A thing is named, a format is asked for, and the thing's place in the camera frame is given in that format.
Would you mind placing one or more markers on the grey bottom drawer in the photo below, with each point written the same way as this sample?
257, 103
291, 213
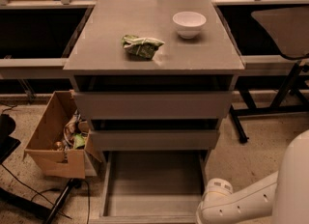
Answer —
153, 187

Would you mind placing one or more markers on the grey drawer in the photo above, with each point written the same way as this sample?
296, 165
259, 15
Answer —
137, 140
153, 187
129, 106

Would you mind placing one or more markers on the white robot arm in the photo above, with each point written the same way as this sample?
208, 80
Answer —
283, 195

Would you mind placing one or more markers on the grey middle drawer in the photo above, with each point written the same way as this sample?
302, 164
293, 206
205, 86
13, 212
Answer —
137, 140

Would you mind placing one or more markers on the grey drawer cabinet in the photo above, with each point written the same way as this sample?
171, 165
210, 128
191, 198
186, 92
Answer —
206, 63

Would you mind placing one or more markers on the grey top drawer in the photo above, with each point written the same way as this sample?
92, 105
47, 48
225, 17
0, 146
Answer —
129, 106

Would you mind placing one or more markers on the green packet in box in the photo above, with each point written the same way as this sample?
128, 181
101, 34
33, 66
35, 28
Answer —
78, 141

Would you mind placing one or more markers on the crumpled green chip bag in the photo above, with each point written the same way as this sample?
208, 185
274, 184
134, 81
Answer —
141, 46

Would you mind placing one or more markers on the white ceramic bowl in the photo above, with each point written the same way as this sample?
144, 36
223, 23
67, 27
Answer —
188, 25

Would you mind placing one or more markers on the brown cardboard box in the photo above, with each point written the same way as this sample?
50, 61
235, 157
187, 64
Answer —
51, 144

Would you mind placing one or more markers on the black stand base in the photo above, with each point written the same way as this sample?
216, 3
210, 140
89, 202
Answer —
47, 215

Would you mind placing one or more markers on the black table leg frame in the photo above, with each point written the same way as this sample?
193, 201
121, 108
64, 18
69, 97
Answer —
289, 86

